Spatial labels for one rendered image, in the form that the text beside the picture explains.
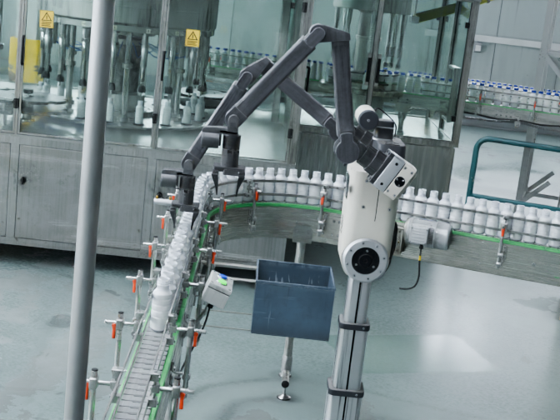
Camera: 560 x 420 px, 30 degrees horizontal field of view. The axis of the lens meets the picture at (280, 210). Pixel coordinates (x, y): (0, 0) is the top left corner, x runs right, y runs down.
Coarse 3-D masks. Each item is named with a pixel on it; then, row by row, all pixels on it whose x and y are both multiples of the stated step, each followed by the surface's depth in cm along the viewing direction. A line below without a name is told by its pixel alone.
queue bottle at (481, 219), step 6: (480, 198) 506; (480, 204) 505; (486, 204) 504; (480, 210) 504; (486, 210) 504; (480, 216) 504; (486, 216) 505; (474, 222) 507; (480, 222) 505; (486, 222) 507; (474, 228) 507; (480, 228) 505
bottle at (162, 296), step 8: (160, 280) 319; (168, 280) 320; (160, 288) 320; (168, 288) 321; (152, 296) 321; (160, 296) 319; (168, 296) 320; (152, 304) 321; (160, 304) 319; (168, 304) 321; (152, 312) 321; (160, 312) 320; (168, 312) 322; (152, 320) 321; (160, 320) 321; (152, 328) 322; (160, 328) 321
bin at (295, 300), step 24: (240, 264) 431; (264, 264) 436; (288, 264) 436; (264, 288) 406; (288, 288) 406; (312, 288) 406; (240, 312) 435; (264, 312) 409; (288, 312) 409; (312, 312) 409; (288, 336) 411; (312, 336) 411
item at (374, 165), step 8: (368, 152) 336; (376, 152) 337; (392, 152) 337; (360, 160) 337; (368, 160) 336; (376, 160) 335; (384, 160) 336; (368, 168) 337; (376, 168) 336; (384, 168) 336; (368, 176) 344; (376, 176) 336
